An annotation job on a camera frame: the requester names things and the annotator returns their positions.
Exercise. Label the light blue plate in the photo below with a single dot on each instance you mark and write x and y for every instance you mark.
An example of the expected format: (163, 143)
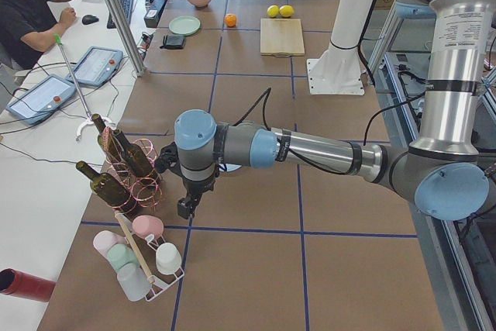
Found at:
(229, 167)

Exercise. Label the wooden cutting board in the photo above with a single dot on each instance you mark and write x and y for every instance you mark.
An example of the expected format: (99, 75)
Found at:
(281, 37)

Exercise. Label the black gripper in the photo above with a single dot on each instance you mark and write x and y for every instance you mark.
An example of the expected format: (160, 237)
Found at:
(195, 187)

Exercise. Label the person in black shirt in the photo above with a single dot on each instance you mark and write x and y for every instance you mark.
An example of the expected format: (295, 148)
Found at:
(28, 29)

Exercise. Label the dark grey folded cloth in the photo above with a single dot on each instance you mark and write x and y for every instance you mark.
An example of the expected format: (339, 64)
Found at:
(173, 42)

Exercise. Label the black computer mouse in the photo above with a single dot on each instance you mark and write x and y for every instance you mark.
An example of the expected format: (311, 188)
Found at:
(89, 19)

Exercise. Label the metal reacher stick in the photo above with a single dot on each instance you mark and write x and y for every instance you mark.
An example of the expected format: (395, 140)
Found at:
(88, 121)

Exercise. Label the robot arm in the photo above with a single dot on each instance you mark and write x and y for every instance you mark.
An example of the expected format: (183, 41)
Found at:
(437, 172)

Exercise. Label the blue teach pendant tablet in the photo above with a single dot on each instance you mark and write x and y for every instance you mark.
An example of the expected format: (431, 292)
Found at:
(42, 100)

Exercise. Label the orange mandarin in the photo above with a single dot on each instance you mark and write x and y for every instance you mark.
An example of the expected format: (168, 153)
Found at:
(230, 20)

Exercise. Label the light grey cup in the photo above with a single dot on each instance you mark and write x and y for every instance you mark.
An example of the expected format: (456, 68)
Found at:
(133, 282)

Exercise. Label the pale pink cup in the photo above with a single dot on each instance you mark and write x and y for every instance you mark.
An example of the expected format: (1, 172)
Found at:
(105, 240)

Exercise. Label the red cylinder tube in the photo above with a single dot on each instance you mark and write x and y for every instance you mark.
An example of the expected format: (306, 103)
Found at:
(23, 285)

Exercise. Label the white wire cup rack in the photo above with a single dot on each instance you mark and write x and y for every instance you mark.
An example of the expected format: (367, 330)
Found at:
(162, 281)

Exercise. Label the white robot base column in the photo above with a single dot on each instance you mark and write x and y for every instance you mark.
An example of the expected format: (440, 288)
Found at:
(337, 71)

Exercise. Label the wooden rack handle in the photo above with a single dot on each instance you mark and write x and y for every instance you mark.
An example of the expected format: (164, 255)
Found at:
(129, 237)

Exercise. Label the yellow lemon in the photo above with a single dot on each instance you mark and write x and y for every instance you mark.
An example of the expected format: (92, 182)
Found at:
(286, 11)
(273, 11)

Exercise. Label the aluminium frame post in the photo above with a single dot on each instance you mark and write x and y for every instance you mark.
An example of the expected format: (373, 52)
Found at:
(125, 33)

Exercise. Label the mint green cup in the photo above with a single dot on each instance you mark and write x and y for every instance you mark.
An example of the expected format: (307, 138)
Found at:
(120, 255)

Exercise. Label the copper wire bottle rack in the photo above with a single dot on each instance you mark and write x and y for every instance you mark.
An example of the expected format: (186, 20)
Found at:
(147, 195)

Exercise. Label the light green plate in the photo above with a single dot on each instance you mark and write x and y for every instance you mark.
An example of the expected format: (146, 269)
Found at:
(184, 25)

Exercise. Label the dark green wine bottle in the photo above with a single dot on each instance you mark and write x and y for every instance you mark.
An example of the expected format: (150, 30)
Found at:
(109, 189)

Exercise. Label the white cup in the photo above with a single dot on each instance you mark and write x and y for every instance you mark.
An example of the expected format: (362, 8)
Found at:
(168, 259)

